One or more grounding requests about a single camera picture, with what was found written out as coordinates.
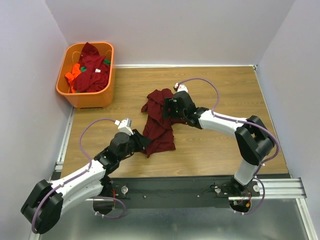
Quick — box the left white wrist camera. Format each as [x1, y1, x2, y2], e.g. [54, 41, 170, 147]
[114, 118, 134, 136]

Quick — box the orange shirt in bin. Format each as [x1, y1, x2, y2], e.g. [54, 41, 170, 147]
[64, 63, 81, 94]

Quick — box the orange plastic bin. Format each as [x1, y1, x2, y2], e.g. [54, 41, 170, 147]
[56, 42, 115, 109]

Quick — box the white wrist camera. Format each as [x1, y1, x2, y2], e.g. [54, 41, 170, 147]
[114, 118, 134, 136]
[173, 83, 188, 92]

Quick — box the maroon t shirt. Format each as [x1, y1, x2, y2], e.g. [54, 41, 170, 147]
[141, 88, 186, 158]

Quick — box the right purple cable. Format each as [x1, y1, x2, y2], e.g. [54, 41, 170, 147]
[178, 77, 280, 216]

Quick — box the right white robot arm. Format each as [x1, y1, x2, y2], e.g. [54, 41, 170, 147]
[163, 90, 280, 196]

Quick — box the green shirt in bin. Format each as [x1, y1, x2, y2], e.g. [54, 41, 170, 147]
[80, 58, 111, 72]

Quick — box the aluminium extrusion rail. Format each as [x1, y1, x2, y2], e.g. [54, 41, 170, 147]
[248, 178, 307, 200]

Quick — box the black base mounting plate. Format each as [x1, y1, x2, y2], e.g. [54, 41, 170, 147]
[92, 175, 261, 210]

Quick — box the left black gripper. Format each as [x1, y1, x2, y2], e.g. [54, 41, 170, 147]
[118, 129, 152, 162]

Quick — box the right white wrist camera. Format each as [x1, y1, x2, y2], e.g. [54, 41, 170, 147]
[173, 83, 188, 92]

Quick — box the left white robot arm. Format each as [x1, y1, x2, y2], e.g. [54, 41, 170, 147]
[20, 129, 151, 234]

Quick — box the dark red shirt in bin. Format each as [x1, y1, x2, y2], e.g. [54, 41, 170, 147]
[74, 42, 111, 93]

